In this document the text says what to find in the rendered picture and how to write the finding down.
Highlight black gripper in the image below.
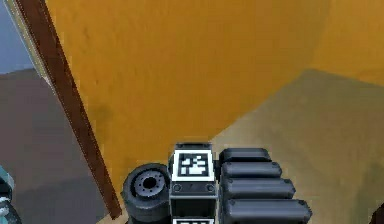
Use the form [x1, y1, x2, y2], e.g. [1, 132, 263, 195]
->
[120, 162, 172, 224]

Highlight dark brown furniture corner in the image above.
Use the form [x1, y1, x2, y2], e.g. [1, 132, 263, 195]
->
[369, 201, 384, 224]

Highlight brown wooden door frame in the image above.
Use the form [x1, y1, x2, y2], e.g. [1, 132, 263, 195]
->
[13, 0, 123, 221]

